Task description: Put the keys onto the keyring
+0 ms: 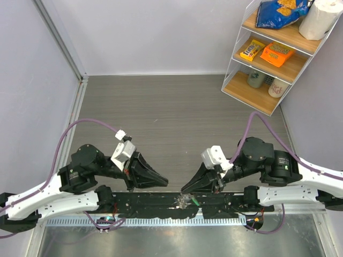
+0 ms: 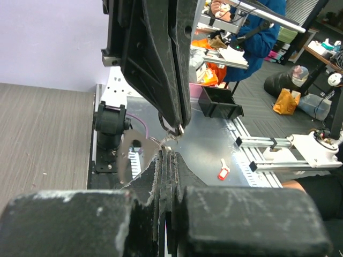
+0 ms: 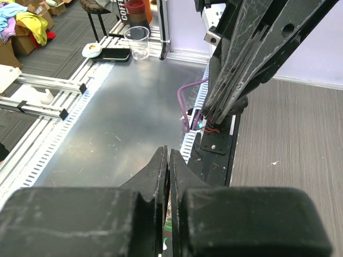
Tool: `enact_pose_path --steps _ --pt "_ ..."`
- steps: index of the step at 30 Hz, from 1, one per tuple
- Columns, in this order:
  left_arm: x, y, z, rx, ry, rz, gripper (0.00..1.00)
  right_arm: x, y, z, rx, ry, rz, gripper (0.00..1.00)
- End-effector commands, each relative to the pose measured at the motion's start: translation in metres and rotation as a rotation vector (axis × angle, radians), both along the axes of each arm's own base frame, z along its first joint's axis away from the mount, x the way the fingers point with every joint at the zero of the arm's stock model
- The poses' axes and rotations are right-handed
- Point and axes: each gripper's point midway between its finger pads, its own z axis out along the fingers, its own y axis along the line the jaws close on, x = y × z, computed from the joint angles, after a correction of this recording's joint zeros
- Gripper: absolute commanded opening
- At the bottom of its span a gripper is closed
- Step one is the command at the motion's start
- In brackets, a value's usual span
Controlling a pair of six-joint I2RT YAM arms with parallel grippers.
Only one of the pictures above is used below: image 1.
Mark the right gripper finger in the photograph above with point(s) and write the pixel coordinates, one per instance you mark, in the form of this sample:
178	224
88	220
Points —
200	182

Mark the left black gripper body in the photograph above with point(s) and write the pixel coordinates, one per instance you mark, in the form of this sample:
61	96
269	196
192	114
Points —
130	170

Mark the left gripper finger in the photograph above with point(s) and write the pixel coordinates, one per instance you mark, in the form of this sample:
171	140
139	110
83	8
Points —
149	180
143	168

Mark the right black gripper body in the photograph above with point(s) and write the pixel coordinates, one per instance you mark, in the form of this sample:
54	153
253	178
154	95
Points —
216	175

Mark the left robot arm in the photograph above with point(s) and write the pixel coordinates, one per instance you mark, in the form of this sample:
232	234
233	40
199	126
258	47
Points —
72	190

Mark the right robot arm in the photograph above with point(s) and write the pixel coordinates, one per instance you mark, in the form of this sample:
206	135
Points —
286	178

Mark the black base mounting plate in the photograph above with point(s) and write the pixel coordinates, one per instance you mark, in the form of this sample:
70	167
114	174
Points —
149	205

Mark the green grey mug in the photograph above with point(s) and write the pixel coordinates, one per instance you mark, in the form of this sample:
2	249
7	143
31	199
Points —
255	78

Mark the white printed cup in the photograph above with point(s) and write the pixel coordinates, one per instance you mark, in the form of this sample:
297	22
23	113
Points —
277	88

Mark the yellow candy bag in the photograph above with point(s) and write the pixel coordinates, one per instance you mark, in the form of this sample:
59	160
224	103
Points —
252	50

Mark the orange candy bag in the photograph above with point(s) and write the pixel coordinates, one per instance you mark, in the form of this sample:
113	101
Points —
277	54

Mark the blue chips bag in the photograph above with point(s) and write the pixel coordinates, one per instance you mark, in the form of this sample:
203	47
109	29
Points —
281	13

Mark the white paper towel roll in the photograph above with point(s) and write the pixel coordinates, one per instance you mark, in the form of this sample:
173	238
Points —
321	17

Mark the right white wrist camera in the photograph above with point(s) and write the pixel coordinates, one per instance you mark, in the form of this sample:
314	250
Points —
214	156

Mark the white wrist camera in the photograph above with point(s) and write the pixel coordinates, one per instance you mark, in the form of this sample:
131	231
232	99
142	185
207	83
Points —
214	156
122	154

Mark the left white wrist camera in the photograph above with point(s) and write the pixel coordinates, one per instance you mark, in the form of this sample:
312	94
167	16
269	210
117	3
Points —
122	154

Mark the slotted cable duct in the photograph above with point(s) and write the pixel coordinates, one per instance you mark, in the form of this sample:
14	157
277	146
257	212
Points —
136	222

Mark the white wire shelf rack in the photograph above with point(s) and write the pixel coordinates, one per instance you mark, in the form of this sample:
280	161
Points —
235	82

